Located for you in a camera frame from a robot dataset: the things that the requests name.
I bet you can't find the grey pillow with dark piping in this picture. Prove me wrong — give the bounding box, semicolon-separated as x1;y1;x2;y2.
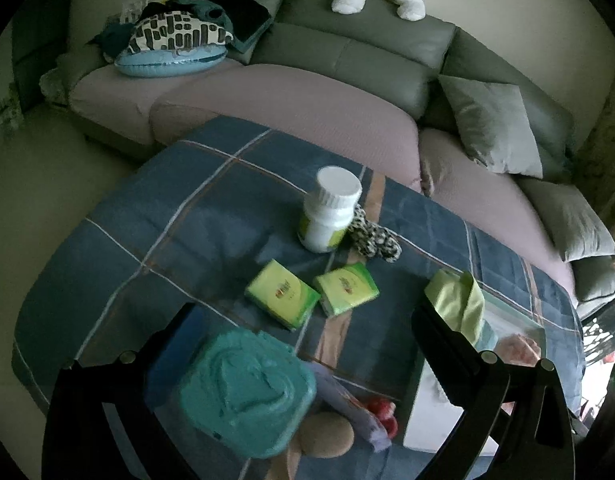
570;255;615;306

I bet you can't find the grey green leather sofa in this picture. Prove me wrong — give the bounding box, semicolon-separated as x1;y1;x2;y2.
40;0;615;321

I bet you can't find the pink sofa seat cover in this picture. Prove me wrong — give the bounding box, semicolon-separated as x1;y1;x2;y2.
70;62;575;291

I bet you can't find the purple cartoon packet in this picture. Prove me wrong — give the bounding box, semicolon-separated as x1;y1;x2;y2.
312;362;393;453

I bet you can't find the square grey pillow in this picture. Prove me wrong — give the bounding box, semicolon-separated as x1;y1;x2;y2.
437;74;544;179

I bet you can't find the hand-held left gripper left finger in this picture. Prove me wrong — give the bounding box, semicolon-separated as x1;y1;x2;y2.
42;302;208;480

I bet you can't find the pink and white fuzzy cloth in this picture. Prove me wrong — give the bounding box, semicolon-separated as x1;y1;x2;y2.
497;332;541;361

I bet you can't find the light green cloth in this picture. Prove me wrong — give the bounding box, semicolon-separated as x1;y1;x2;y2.
425;269;485;346

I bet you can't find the white box with teal rim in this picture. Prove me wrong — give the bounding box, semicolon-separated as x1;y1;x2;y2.
402;295;545;456

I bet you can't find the dark cabinet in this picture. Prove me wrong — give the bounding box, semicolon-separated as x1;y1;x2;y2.
10;0;70;111

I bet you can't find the teal wet wipes pack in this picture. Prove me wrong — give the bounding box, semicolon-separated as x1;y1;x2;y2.
180;330;318;460

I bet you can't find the blue plaid blanket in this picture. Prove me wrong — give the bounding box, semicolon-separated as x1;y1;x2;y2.
12;115;585;480

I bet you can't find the green tissue pack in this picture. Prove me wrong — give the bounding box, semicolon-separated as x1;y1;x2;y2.
313;261;381;318
244;259;321;332

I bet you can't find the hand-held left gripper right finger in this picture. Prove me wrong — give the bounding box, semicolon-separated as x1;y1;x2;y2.
411;305;575;480

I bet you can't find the red bow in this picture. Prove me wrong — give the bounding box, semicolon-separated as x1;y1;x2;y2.
360;397;399;436

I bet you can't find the white plastic bottle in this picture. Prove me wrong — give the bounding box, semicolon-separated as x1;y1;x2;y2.
297;166;363;253

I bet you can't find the long grey pillow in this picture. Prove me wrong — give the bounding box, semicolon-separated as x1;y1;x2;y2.
517;177;615;262

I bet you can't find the leopard print cloth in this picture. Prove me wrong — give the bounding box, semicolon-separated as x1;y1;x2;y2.
347;207;403;263

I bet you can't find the dark teal cloth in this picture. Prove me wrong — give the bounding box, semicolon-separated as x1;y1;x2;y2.
94;0;273;56

